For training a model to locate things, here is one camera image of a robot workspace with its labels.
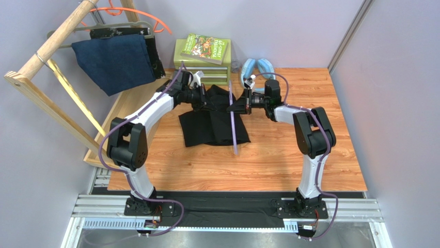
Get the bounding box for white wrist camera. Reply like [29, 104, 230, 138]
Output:
[188, 71, 204, 88]
[243, 74, 256, 90]

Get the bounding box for black base mat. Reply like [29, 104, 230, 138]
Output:
[91, 187, 365, 228]

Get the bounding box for green drawer cabinet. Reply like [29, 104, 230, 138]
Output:
[174, 39, 231, 85]

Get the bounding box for yellow hanger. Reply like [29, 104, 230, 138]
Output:
[47, 59, 106, 136]

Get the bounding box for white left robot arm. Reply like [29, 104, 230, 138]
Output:
[106, 69, 209, 206]

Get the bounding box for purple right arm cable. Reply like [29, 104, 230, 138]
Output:
[253, 72, 339, 241]

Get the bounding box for light blue headphones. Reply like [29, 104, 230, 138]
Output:
[240, 58, 276, 88]

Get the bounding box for black trousers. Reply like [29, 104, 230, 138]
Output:
[179, 85, 234, 147]

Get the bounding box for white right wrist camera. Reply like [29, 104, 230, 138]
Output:
[243, 74, 256, 90]

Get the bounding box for navy blue trousers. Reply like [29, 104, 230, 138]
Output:
[71, 34, 156, 96]

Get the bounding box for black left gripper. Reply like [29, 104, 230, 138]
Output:
[182, 83, 217, 112]

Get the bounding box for black patterned garment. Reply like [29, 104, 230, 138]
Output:
[90, 27, 166, 79]

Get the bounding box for orange hanger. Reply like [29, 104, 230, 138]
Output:
[89, 1, 173, 35]

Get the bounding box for grey hanger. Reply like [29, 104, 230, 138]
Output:
[68, 21, 154, 39]

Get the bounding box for green illustrated book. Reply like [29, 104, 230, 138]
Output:
[180, 33, 229, 65]

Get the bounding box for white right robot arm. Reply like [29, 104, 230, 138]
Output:
[227, 80, 336, 215]

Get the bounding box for wooden clothes rack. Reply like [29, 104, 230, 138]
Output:
[4, 0, 179, 173]

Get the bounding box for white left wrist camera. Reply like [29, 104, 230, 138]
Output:
[188, 71, 204, 88]

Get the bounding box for purple hanger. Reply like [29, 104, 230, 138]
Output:
[228, 80, 239, 155]

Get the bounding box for small glass jar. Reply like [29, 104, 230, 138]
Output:
[231, 59, 241, 73]

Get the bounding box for aluminium rail frame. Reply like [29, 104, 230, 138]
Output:
[61, 191, 391, 247]

